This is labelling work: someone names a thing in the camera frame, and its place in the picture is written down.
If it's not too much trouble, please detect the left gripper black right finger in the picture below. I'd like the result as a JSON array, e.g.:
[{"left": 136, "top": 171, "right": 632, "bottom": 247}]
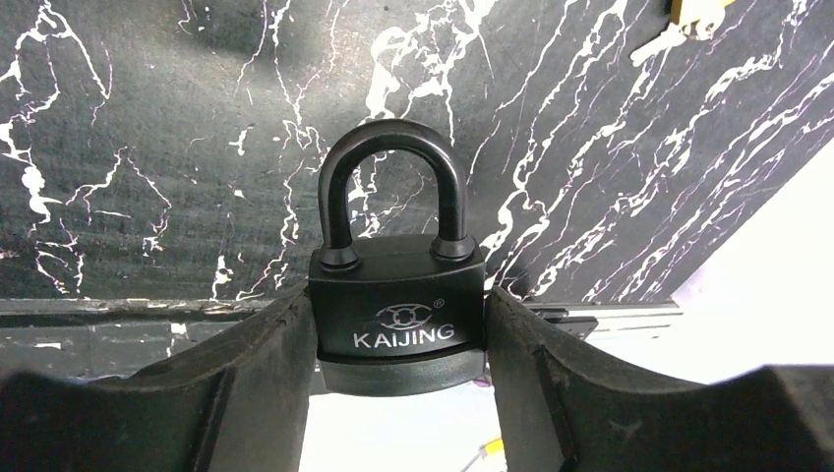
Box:
[{"left": 485, "top": 288, "right": 833, "bottom": 471}]

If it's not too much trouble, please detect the silver key bunch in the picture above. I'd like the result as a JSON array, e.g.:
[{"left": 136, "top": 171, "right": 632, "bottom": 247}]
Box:
[{"left": 629, "top": 17, "right": 724, "bottom": 67}]

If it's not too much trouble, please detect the black padlock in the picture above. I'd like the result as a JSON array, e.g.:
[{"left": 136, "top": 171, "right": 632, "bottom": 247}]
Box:
[{"left": 308, "top": 119, "right": 487, "bottom": 397}]

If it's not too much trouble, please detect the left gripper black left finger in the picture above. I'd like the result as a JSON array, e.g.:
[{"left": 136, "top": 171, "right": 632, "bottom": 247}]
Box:
[{"left": 1, "top": 283, "right": 317, "bottom": 471}]

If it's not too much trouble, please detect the long shackle brass padlock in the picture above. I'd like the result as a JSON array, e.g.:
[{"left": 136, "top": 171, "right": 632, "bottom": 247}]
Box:
[{"left": 670, "top": 0, "right": 734, "bottom": 26}]

